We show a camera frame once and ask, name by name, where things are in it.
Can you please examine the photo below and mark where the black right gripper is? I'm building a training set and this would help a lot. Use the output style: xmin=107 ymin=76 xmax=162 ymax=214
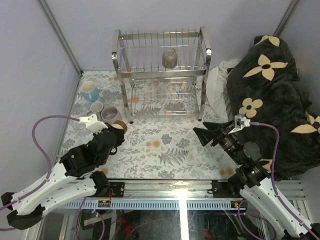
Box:
xmin=192 ymin=120 xmax=243 ymax=165

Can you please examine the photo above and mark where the cream and brown mug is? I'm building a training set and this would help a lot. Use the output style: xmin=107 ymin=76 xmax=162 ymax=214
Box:
xmin=111 ymin=119 xmax=128 ymax=133

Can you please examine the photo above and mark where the pink ribbed mug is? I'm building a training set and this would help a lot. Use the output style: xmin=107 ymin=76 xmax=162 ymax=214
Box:
xmin=100 ymin=106 xmax=123 ymax=125

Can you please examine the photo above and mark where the grey-blue textured mug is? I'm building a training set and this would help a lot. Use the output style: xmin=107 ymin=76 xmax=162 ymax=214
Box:
xmin=87 ymin=101 xmax=104 ymax=117

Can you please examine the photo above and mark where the clear glass tumbler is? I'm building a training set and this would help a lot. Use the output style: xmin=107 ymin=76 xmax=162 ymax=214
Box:
xmin=71 ymin=120 xmax=86 ymax=131

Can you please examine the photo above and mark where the olive grey mug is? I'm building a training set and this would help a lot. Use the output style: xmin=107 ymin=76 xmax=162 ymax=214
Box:
xmin=162 ymin=48 xmax=178 ymax=69

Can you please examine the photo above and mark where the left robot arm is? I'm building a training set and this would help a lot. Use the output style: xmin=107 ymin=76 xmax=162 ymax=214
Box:
xmin=1 ymin=120 xmax=128 ymax=230

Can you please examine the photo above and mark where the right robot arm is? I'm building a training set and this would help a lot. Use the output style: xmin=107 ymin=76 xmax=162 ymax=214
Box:
xmin=193 ymin=117 xmax=320 ymax=240

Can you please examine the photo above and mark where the steel two-tier dish rack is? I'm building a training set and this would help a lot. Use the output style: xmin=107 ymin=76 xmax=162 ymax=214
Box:
xmin=111 ymin=26 xmax=212 ymax=123

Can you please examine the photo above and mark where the white pillow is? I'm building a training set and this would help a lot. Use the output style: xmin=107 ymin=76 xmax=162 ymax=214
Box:
xmin=206 ymin=58 xmax=241 ymax=120

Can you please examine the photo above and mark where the floral tablecloth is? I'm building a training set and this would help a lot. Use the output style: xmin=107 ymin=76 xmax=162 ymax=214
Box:
xmin=58 ymin=71 xmax=237 ymax=180

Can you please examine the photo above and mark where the light blue mug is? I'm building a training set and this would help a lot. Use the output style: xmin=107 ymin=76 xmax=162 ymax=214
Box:
xmin=80 ymin=81 xmax=99 ymax=102

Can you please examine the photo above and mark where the black floral blanket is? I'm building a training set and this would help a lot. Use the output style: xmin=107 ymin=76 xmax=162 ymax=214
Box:
xmin=226 ymin=35 xmax=320 ymax=181

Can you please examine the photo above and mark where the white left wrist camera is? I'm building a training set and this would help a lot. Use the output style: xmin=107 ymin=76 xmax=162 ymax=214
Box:
xmin=79 ymin=113 xmax=108 ymax=134

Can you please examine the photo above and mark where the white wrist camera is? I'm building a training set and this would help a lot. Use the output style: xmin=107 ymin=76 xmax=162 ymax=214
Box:
xmin=228 ymin=114 xmax=251 ymax=134
xmin=79 ymin=113 xmax=108 ymax=134

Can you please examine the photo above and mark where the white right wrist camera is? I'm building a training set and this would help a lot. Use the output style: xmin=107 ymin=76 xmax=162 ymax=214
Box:
xmin=228 ymin=114 xmax=251 ymax=134

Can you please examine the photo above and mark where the aluminium mounting rail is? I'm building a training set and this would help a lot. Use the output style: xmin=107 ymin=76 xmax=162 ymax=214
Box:
xmin=43 ymin=179 xmax=243 ymax=214

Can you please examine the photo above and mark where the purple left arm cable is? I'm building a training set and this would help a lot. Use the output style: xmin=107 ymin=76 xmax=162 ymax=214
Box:
xmin=0 ymin=114 xmax=81 ymax=232

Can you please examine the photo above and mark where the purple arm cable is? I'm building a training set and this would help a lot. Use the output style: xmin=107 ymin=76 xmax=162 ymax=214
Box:
xmin=237 ymin=121 xmax=320 ymax=238
xmin=0 ymin=114 xmax=81 ymax=232

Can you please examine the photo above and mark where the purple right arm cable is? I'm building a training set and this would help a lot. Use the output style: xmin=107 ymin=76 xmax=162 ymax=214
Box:
xmin=237 ymin=121 xmax=320 ymax=238

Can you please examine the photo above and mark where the left aluminium frame post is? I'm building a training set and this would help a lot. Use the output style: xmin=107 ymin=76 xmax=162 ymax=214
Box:
xmin=37 ymin=0 xmax=83 ymax=75

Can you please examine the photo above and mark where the aluminium frame post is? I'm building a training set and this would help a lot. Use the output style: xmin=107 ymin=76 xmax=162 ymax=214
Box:
xmin=273 ymin=0 xmax=301 ymax=37
xmin=37 ymin=0 xmax=83 ymax=75

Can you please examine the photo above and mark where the right aluminium frame post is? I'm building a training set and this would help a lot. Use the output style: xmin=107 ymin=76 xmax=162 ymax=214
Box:
xmin=273 ymin=0 xmax=301 ymax=37

